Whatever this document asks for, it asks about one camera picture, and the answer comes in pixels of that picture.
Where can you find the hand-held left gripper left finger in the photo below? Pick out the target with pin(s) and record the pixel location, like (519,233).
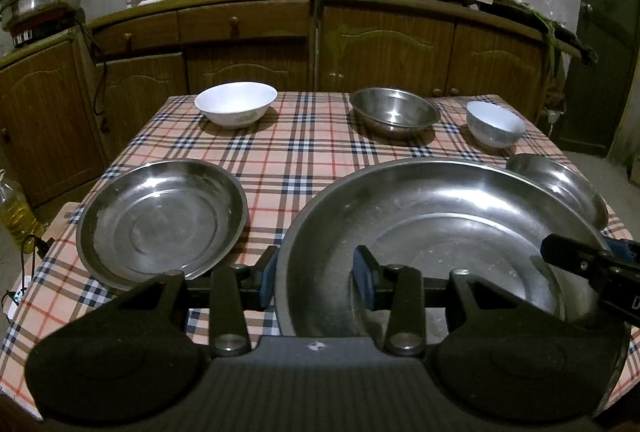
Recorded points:
(268,279)

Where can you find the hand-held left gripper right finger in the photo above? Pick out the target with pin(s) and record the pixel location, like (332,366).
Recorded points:
(363,277)

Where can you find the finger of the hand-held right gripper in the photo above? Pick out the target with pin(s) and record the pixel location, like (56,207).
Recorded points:
(625,251)
(570,254)

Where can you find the small steel plate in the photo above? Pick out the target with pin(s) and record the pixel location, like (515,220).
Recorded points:
(565,192)

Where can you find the large steel basin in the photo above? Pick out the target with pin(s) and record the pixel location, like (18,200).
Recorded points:
(450,222)

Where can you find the medium steel plate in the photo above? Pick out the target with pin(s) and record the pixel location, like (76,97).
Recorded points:
(160,222)

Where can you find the small deep white bowl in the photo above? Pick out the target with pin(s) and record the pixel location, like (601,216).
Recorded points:
(495,124)

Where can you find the deep steel bowl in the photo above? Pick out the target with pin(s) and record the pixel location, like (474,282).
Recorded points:
(395,111)

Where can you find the wide white bowl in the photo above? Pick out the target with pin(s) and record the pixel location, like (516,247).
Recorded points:
(235,104)

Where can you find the plaid tablecloth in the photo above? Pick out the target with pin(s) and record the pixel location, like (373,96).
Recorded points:
(300,146)

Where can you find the dark green door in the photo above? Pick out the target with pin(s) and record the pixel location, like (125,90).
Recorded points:
(610,76)

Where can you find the pink flat board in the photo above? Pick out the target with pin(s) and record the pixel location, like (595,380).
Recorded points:
(62,224)

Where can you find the dark bundle with green stalks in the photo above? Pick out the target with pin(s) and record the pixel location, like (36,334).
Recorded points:
(550,29)

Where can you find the wooden two-door cabinet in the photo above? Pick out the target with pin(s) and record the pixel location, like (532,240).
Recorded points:
(400,46)

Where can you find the wooden cabinet with drawers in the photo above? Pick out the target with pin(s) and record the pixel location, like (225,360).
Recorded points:
(215,41)

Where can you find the white charger device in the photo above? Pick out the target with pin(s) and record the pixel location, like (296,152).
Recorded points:
(17,297)

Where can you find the cooking oil bottle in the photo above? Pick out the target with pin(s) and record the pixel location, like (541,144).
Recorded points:
(17,212)

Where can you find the narrow wooden cabinet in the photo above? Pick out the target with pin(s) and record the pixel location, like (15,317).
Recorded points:
(45,111)

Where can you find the black induction cooker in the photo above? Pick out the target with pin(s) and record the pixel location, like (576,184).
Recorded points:
(45,31)

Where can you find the white wall plug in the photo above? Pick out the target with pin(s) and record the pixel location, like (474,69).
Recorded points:
(555,116)

